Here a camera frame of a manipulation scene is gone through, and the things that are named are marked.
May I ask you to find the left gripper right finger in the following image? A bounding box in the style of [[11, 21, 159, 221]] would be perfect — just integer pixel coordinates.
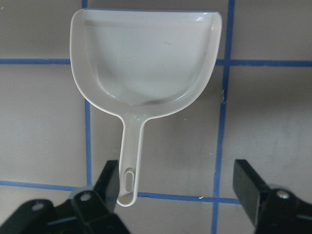
[[233, 159, 312, 234]]

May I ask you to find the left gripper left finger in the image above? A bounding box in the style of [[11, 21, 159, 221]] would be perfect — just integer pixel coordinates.
[[0, 160, 129, 234]]

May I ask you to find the beige plastic dustpan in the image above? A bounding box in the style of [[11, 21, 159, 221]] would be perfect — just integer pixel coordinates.
[[70, 8, 222, 207]]

